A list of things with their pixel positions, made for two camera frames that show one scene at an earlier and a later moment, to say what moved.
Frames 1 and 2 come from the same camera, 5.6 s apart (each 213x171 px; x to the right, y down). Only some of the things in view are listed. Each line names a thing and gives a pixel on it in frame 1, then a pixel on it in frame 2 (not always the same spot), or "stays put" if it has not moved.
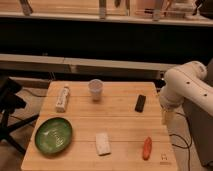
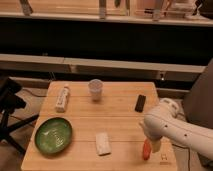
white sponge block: (102, 144) stays put
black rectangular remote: (140, 103) stays put
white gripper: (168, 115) → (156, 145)
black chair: (11, 101) stays put
